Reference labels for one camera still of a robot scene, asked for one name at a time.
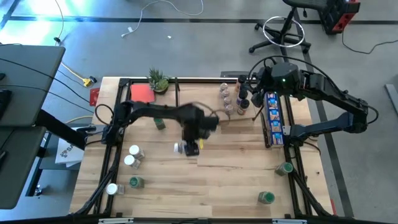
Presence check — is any grey metal bar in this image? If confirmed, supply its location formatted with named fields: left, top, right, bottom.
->
left=384, top=83, right=398, bottom=118

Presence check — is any white mount bracket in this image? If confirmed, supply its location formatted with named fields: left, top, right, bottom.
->
left=98, top=217, right=134, bottom=224
left=272, top=218, right=308, bottom=224

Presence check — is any white printed carton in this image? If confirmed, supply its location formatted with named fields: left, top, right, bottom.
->
left=55, top=139, right=85, bottom=168

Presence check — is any potted succulent plant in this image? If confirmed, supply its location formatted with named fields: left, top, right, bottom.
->
left=146, top=67, right=173, bottom=96

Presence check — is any white floor cable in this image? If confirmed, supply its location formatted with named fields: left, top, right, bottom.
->
left=120, top=0, right=205, bottom=39

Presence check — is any green-lid spice jar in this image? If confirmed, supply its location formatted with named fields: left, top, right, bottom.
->
left=128, top=175, right=146, bottom=190
left=274, top=161, right=294, bottom=177
left=257, top=190, right=276, bottom=205
left=154, top=117, right=167, bottom=131

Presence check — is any orange-filled black-lid spice bottle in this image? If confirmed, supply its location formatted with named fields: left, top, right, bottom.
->
left=236, top=99, right=251, bottom=116

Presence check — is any black keyboard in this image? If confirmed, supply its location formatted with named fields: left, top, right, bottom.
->
left=0, top=89, right=13, bottom=121

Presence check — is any wooden shelf black metal frame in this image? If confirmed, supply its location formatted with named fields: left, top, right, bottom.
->
left=170, top=72, right=261, bottom=124

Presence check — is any white-lid spice jar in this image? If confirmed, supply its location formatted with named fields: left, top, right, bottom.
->
left=106, top=182, right=126, bottom=196
left=173, top=141, right=187, bottom=155
left=123, top=154, right=141, bottom=169
left=129, top=144, right=146, bottom=160

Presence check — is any black floor cable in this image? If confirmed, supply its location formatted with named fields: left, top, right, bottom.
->
left=53, top=0, right=65, bottom=44
left=341, top=29, right=398, bottom=55

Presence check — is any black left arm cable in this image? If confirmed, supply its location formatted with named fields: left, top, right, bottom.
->
left=94, top=101, right=231, bottom=126

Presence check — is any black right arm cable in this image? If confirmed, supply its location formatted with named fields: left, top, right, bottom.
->
left=248, top=55, right=379, bottom=126

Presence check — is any black metal rig frame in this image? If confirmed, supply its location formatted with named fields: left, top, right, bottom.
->
left=73, top=77, right=332, bottom=218

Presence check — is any yellow extension cable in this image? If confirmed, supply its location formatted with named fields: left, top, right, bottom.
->
left=60, top=61, right=94, bottom=88

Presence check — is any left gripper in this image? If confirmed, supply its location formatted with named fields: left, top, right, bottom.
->
left=182, top=127, right=209, bottom=157

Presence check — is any grey metal bracket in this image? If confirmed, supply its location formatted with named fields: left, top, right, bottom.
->
left=220, top=70, right=251, bottom=78

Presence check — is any dark grey desk top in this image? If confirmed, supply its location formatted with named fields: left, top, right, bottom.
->
left=0, top=126, right=47, bottom=210
left=0, top=44, right=67, bottom=127

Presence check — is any long blue printed box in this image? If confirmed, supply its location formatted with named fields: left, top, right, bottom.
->
left=263, top=91, right=285, bottom=147

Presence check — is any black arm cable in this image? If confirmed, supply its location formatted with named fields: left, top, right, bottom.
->
left=248, top=55, right=379, bottom=126
left=94, top=101, right=231, bottom=126

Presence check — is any black slanted strut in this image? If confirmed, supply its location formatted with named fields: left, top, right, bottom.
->
left=34, top=108, right=88, bottom=150

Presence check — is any red and black toolbox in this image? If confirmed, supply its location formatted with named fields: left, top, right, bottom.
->
left=319, top=0, right=361, bottom=35

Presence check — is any black office chair chrome ring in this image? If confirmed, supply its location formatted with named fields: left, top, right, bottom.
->
left=248, top=0, right=330, bottom=70

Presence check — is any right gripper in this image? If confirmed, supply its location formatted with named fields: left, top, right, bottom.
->
left=246, top=66, right=273, bottom=109

